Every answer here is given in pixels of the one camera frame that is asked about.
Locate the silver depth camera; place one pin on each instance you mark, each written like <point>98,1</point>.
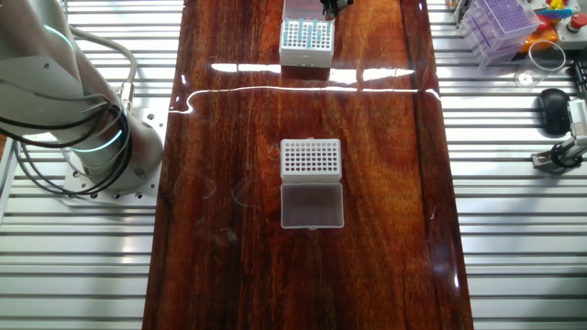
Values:
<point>578,119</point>

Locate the colourful plastic toy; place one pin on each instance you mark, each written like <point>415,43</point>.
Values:
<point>557,7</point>

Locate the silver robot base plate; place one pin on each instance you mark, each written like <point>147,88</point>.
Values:
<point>151,124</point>

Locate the clear plastic cup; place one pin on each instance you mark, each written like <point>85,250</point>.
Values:
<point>523,79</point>

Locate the black keyboard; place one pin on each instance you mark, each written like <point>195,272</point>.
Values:
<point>581,78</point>

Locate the glossy wooden board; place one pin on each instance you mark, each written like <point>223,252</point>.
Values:
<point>367,183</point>

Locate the white hinged pipette tip box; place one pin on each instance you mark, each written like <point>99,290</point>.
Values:
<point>306,57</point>
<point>312,160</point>

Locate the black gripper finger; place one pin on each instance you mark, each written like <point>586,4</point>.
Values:
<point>329,13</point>
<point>344,4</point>

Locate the red emergency stop button box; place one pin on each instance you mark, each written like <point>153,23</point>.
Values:
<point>578,23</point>

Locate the black computer mouse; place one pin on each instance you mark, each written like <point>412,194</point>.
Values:
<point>552,112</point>

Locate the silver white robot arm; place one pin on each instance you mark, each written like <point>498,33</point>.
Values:
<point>36,69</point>

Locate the purple pipette tip box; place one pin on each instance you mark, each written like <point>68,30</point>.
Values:
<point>500,23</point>

